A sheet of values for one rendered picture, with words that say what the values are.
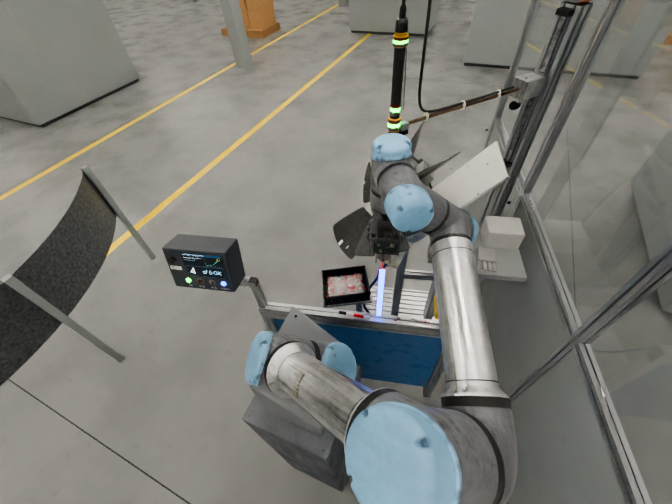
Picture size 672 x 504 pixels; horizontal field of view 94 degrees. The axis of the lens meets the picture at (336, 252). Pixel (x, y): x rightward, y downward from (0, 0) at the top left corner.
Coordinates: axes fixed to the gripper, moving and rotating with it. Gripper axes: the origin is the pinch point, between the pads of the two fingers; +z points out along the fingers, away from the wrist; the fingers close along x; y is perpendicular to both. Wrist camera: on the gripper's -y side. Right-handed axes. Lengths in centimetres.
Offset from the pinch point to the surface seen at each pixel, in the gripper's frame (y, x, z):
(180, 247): -13, -75, 18
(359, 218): -55, -12, 37
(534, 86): -82, 54, -12
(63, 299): -18, -181, 79
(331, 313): -13, -21, 57
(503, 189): -86, 60, 40
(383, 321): -12, 2, 57
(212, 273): -8, -64, 27
